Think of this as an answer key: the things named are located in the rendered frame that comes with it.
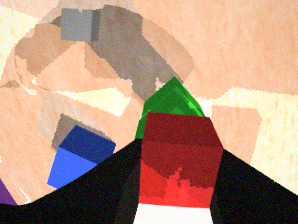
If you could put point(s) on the grey cube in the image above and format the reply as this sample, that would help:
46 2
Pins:
80 25

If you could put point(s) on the blue block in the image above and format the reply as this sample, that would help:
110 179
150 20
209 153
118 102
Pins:
78 153

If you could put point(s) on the green block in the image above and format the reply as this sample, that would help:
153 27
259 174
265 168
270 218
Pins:
173 85
171 104

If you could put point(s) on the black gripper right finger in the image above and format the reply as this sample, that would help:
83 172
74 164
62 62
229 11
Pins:
242 195

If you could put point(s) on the red block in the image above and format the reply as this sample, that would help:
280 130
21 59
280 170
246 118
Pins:
180 158

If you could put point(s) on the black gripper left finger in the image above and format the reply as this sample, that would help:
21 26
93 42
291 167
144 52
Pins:
107 194

